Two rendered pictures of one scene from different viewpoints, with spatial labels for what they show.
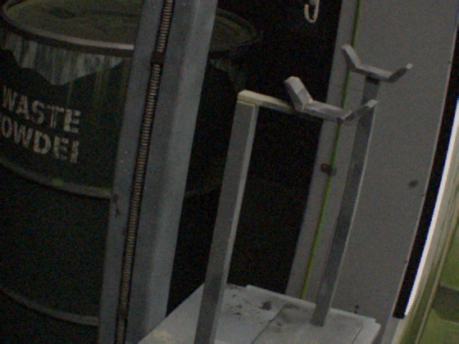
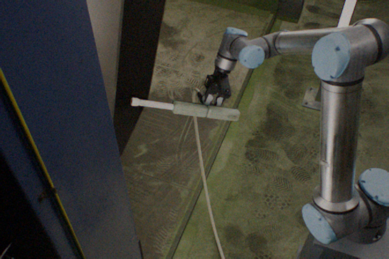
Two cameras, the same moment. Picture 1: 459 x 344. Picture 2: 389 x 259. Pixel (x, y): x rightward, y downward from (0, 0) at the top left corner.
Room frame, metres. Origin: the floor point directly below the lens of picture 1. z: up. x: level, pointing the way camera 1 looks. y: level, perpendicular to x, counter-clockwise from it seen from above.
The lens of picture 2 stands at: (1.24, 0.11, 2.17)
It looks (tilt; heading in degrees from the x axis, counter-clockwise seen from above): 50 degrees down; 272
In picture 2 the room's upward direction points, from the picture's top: 1 degrees clockwise
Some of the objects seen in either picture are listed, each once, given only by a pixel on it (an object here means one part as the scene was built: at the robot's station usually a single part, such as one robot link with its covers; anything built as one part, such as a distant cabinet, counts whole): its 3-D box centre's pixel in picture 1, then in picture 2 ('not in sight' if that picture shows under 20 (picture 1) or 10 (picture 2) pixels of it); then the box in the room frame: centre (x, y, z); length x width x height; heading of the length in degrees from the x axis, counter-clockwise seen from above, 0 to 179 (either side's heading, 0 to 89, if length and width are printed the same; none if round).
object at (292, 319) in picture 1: (304, 224); not in sight; (0.95, -0.09, 0.95); 0.26 x 0.15 x 0.32; 163
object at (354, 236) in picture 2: not in sight; (363, 215); (0.63, -0.74, 0.69); 0.19 x 0.19 x 0.10
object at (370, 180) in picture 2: not in sight; (373, 197); (0.64, -0.74, 0.83); 0.17 x 0.15 x 0.18; 29
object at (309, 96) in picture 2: not in sight; (319, 99); (0.49, -2.02, 0.01); 0.20 x 0.20 x 0.01; 73
